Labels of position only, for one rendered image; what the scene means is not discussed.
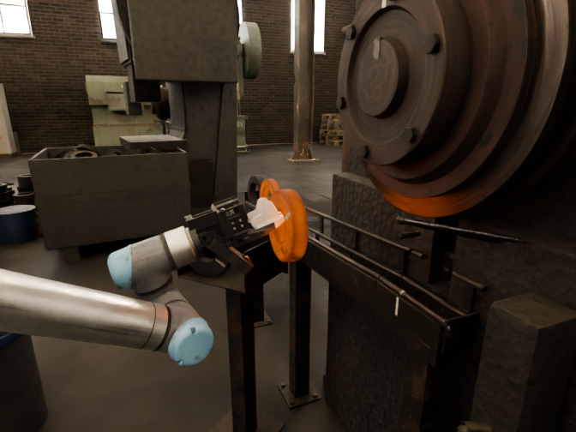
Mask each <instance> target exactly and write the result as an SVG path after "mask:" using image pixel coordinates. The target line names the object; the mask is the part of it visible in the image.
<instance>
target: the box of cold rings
mask: <svg viewBox="0 0 576 432"><path fill-rule="evenodd" d="M149 151H150V153H146V152H145V151H144V150H141V149H130V150H127V149H126V148H125V147H124V145H118V146H96V147H91V146H89V145H87V144H80V145H79V146H78V147H54V148H44V149H43V150H41V151H40V152H39V153H37V154H36V155H34V156H33V157H32V158H30V159H29V160H28V164H29V169H30V173H31V178H32V182H33V191H34V195H35V198H34V202H35V206H37V208H38V213H39V221H40V225H41V230H42V234H43V238H44V243H45V249H47V250H54V249H63V252H64V257H65V261H66V262H72V261H80V260H81V248H82V246H84V245H90V244H96V243H108V242H115V241H121V240H127V239H133V238H140V237H151V236H158V235H160V234H162V233H165V232H167V231H171V230H174V229H176V228H178V227H181V226H184V228H187V227H186V225H187V223H186V220H185V218H184V217H185V216H188V215H190V214H191V216H192V209H191V198H190V191H191V185H190V184H189V165H188V154H187V152H185V151H184V150H182V149H180V148H179V147H176V150H174V151H175V152H174V153H172V152H170V151H159V150H157V149H155V148H153V147H150V148H149Z"/></svg>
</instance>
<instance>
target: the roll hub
mask: <svg viewBox="0 0 576 432"><path fill-rule="evenodd" d="M351 25H355V28H356V35H355V38H354V39H352V40H347V38H345V42H344V46H343V50H342V53H341V58H340V62H339V74H338V97H344V98H345V107H344V109H339V115H340V120H341V123H342V126H343V130H344V132H345V136H346V138H347V140H348V142H349V143H350V145H351V147H352V148H353V150H354V151H355V152H356V153H357V155H358V156H359V152H358V150H359V148H360V146H361V145H367V146H368V147H369V155H368V157H367V158H362V159H363V160H365V161H366V162H368V163H370V164H372V165H379V166H384V165H407V164H411V163H414V162H417V161H418V160H421V159H423V158H425V157H426V156H428V155H429V154H430V153H432V152H433V151H434V150H435V149H436V148H437V147H438V146H439V145H440V144H441V143H442V142H443V140H444V139H445V138H446V136H447V134H448V133H449V132H450V130H451V128H452V127H453V125H454V123H455V121H456V119H457V117H458V115H459V112H460V110H461V107H462V105H463V103H464V100H465V95H466V91H467V88H468V83H469V79H470V73H471V36H470V30H469V27H468V22H467V20H466V17H465V12H464V10H463V9H462V7H461V5H460V3H459V1H458V0H393V1H388V0H387V5H386V7H385V8H382V0H365V1H364V2H363V4H362V5H361V7H360V8H359V10H358V12H357V13H356V15H355V17H354V19H353V21H352V23H351ZM433 33H437V34H438V36H439V39H440V44H439V47H438V49H437V51H436V52H435V53H430V54H428V53H425V51H424V48H423V43H424V40H425V39H426V37H427V35H430V34H433ZM405 127H411V128H415V130H416V133H417V137H416V139H415V140H414V142H413V143H406V142H404V140H403V136H402V134H403V132H404V130H405ZM359 157H360V156H359Z"/></svg>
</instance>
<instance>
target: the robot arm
mask: <svg viewBox="0 0 576 432"><path fill-rule="evenodd" d="M225 201H226V202H225ZM222 202H224V203H222ZM220 203H221V204H220ZM211 208H212V209H211V210H208V211H206V212H204V213H199V214H196V215H195V216H191V214H190V215H188V216H185V217H184V218H185V220H186V223H187V225H186V227H187V228H184V226H181V227H178V228H176V229H174V230H171V231H167V232H165V233H162V234H160V235H158V236H155V237H151V238H148V239H146V240H143V241H141V242H138V243H134V244H132V245H131V244H130V245H129V246H128V247H125V248H123V249H120V250H118V251H115V252H113V253H111V254H110V255H109V256H108V260H107V263H108V268H109V271H110V274H111V277H112V279H113V281H114V283H115V285H116V286H117V288H118V289H120V290H126V289H131V287H132V289H133V291H134V292H135V294H136V296H137V298H138V299H136V298H132V297H125V296H121V295H117V294H112V293H109V292H104V291H97V290H94V289H89V288H86V287H81V286H78V285H70V284H66V283H62V282H58V281H54V280H50V279H43V278H39V277H34V276H31V275H26V274H23V273H16V272H11V271H8V270H3V269H0V331H1V332H8V333H20V334H27V335H33V336H40V337H47V338H54V339H66V340H73V341H80V342H87V343H93V344H100V345H112V346H119V347H126V348H132V349H139V350H146V351H157V352H164V353H168V354H169V356H170V358H171V359H172V360H174V361H175V362H176V363H177V364H179V365H181V366H186V367H188V366H193V365H196V364H198V363H200V362H201V361H202V360H204V359H205V358H206V357H207V355H208V354H209V353H210V351H211V350H212V347H213V332H212V330H211V329H210V328H209V326H208V325H207V322H206V321H205V320H204V319H203V318H201V317H200V316H199V315H198V313H197V312H196V311H195V310H194V309H193V308H192V306H191V305H190V304H189V303H188V301H187V300H186V299H185V298H184V297H183V295H182V294H181V293H180V292H179V290H178V288H177V285H176V283H175V281H174V278H173V277H172V275H171V271H174V270H176V269H178V268H180V267H184V266H187V265H188V264H191V263H193V262H196V261H197V259H196V258H199V259H200V258H203V257H205V255H204V252H203V249H202V248H203V247H207V248H208V249H210V250H211V251H212V252H214V254H216V255H218V256H219V257H221V258H222V259H223V260H225V261H227V262H228V263H230V264H231V265H232V266H234V268H235V269H236V270H238V272H240V273H244V274H245V275H248V274H249V273H250V272H251V270H252V269H253V268H254V266H253V264H252V260H250V258H248V256H246V255H245V254H241V253H240V252H238V251H237V250H236V249H234V248H233V247H237V246H240V245H244V244H246V243H249V242H251V241H254V240H257V239H259V238H261V237H264V236H266V235H267V234H268V233H270V232H272V231H274V230H275V229H276V228H277V227H279V226H280V225H281V224H282V223H283V222H284V221H285V219H284V216H283V214H282V212H278V211H277V209H276V207H275V206H274V204H273V203H272V202H271V201H269V200H268V199H267V198H265V197H262V198H259V199H258V201H257V204H256V209H255V210H254V211H252V212H249V213H248V214H247V212H246V210H245V209H244V206H243V204H240V203H239V200H238V199H237V198H236V199H235V196H233V197H231V198H228V199H225V200H223V201H219V202H216V203H214V204H212V205H211Z"/></svg>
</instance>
